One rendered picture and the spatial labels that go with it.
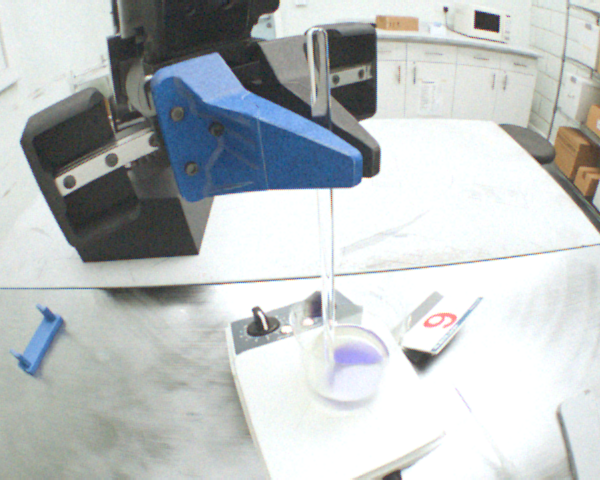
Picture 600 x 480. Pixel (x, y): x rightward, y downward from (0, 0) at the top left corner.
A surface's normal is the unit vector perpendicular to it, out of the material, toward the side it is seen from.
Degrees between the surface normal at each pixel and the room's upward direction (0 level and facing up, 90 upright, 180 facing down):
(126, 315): 0
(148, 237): 90
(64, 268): 0
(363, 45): 90
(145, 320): 0
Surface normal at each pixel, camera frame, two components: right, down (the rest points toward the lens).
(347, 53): 0.61, 0.49
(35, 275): -0.07, -0.74
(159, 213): 0.03, 0.66
